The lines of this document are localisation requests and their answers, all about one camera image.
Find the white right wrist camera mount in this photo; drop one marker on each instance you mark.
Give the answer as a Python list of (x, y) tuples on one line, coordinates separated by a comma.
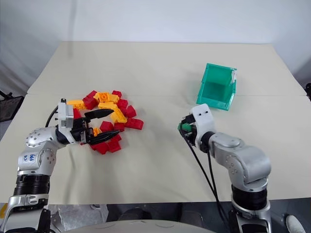
[(204, 119)]

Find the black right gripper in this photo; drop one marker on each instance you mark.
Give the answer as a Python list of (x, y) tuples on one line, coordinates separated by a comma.
[(192, 138)]

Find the green toy block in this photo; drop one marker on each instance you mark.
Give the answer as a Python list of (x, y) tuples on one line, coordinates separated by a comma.
[(185, 127)]

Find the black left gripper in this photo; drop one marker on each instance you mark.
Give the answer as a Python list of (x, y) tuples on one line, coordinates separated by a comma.
[(77, 132)]

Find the red toy block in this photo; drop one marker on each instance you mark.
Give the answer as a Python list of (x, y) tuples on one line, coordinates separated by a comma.
[(116, 93), (76, 114), (122, 103), (100, 148), (134, 123), (90, 99), (131, 111), (114, 145), (107, 125), (119, 127)]

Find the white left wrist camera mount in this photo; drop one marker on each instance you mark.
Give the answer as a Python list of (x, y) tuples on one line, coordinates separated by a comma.
[(65, 114)]

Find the white shoe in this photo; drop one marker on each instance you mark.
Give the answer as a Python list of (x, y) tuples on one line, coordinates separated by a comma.
[(295, 224)]

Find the yellow toy block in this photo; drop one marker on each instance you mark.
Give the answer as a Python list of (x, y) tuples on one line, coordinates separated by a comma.
[(97, 131), (105, 96), (118, 115), (107, 105), (75, 104)]

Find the black mesh stand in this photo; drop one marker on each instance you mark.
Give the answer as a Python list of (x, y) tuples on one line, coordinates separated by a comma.
[(11, 106)]

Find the black device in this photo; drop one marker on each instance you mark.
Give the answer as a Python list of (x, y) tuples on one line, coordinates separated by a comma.
[(308, 91)]

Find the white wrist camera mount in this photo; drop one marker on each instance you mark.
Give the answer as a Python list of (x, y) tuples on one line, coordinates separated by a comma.
[(204, 119), (65, 114)]

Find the clear plastic bag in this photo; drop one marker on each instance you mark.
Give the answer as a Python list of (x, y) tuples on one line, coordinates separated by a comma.
[(77, 213)]

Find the dark rounded shape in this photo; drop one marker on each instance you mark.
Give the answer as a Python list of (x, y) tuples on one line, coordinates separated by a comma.
[(133, 213)]

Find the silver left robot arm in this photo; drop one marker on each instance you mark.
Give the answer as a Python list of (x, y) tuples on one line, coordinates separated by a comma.
[(36, 155)]

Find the teal plastic bin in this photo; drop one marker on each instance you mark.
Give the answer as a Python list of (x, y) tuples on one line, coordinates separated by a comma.
[(215, 87)]

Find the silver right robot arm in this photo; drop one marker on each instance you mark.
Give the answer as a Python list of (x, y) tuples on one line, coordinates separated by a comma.
[(243, 160)]

